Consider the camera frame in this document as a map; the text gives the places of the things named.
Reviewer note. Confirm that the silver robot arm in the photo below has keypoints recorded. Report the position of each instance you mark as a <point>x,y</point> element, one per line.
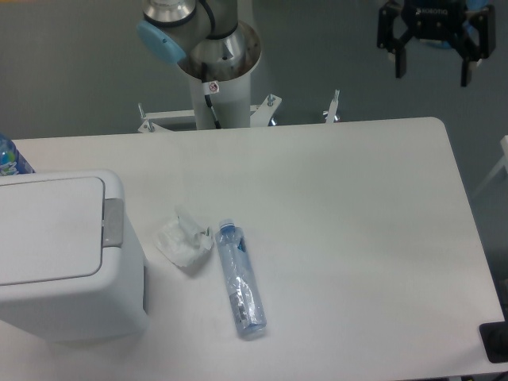
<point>172,30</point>

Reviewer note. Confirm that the blue labelled bottle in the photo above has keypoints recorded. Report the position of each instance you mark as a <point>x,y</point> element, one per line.
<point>12,161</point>

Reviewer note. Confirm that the white trash can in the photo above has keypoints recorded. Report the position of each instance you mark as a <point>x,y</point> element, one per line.
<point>72,266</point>

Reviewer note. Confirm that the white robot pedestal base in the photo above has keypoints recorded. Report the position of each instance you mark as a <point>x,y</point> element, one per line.
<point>216,105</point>

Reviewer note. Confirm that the crumpled white tissue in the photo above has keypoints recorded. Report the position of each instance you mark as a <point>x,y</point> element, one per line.
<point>182,239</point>

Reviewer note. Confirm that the empty clear plastic bottle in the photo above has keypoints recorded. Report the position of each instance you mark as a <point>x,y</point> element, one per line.
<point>240,281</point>

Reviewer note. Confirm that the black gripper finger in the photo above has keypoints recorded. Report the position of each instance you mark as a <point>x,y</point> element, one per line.
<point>386,39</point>
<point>478,40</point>

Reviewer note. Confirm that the black device at table edge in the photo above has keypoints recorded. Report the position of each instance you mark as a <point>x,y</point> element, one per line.
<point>494,338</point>

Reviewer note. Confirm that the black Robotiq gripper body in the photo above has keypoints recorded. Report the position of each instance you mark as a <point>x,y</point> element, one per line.
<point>434,20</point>

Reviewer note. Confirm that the white furniture part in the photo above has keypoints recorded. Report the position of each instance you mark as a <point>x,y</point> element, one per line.
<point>499,167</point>

